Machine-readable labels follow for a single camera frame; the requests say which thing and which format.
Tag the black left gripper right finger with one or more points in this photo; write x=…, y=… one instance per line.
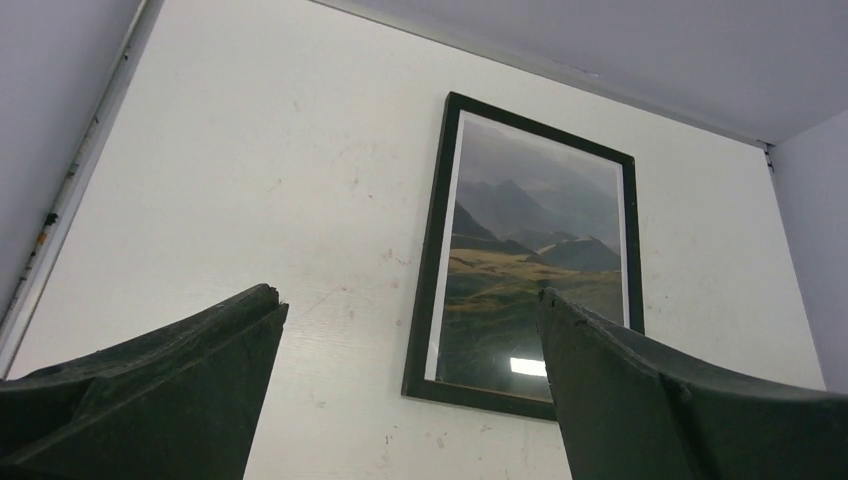
x=630, y=407

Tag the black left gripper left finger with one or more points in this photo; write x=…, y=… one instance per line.
x=180, y=402

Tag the wooden picture frame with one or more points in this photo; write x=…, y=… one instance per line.
x=414, y=383

